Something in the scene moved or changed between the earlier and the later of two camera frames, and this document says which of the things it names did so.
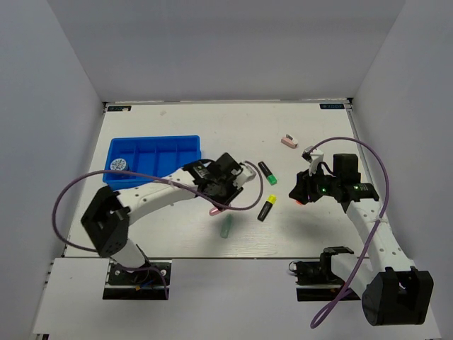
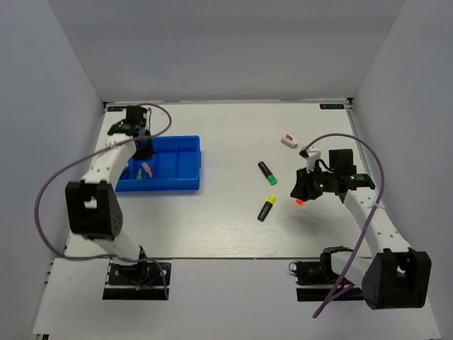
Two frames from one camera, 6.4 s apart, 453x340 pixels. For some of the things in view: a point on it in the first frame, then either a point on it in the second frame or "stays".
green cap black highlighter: (270, 178) stays
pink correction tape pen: (214, 211) to (147, 169)
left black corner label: (119, 108) stays
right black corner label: (331, 106) stays
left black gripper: (233, 192) to (151, 152)
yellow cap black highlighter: (271, 199) stays
